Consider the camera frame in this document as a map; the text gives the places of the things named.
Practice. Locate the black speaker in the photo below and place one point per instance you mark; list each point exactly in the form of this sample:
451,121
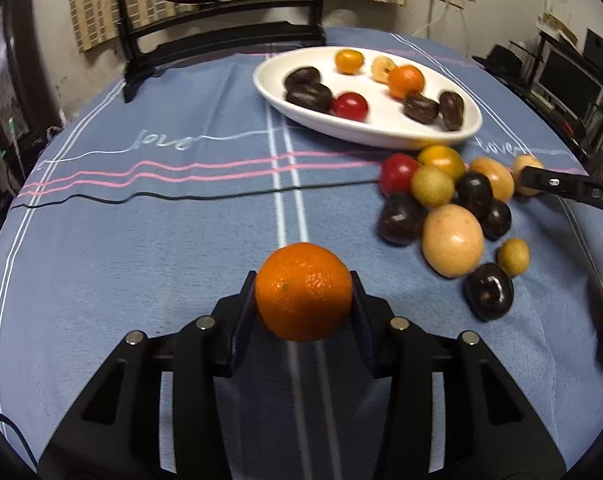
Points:
597,50

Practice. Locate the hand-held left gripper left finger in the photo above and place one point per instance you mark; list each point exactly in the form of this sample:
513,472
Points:
244,320

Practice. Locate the blue plaid tablecloth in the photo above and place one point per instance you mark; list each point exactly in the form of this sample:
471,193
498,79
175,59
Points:
156,260

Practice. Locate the white oval plate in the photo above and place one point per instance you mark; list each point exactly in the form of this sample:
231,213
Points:
381,127

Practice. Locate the mandarin orange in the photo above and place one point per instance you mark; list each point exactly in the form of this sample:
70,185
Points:
304,292
406,81

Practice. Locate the small olive green fruit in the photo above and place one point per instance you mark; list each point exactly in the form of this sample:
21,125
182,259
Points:
513,257
432,186

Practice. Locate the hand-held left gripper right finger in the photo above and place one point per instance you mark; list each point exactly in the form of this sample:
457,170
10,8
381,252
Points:
364,330

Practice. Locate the red cherry tomato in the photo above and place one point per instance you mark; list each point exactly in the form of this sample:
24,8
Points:
396,174
350,106

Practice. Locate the brown water chestnut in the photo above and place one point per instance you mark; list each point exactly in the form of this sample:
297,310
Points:
302,77
451,109
309,96

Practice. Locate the black hat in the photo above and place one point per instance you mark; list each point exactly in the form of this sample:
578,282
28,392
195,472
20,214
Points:
504,57

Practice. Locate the black desk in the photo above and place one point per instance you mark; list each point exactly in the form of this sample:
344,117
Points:
556,115

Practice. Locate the computer monitor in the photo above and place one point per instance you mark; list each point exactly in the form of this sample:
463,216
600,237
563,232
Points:
569,77

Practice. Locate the dark brown mangosteen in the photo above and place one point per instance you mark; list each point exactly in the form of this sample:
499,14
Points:
420,107

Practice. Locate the dark purple plum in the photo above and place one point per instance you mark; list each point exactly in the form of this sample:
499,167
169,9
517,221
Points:
496,219
400,218
488,291
474,193

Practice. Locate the dark wooden framed cabinet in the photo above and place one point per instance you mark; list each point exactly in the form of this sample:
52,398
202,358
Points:
26,85

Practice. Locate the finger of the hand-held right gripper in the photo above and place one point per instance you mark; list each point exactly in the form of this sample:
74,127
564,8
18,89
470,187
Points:
571,190

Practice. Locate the tan round fruit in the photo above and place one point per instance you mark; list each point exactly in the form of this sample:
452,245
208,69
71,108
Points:
383,68
452,240
516,175
494,177

